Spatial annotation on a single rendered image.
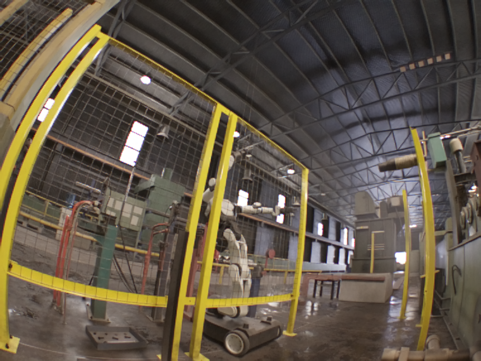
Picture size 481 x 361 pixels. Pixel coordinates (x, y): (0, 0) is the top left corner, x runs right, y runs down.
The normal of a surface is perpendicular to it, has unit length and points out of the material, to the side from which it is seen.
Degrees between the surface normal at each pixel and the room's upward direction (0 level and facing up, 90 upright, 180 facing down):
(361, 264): 90
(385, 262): 90
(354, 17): 173
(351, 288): 90
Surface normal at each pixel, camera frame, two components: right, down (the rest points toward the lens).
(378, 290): -0.70, -0.34
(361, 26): -0.22, 0.94
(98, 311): 0.70, -0.17
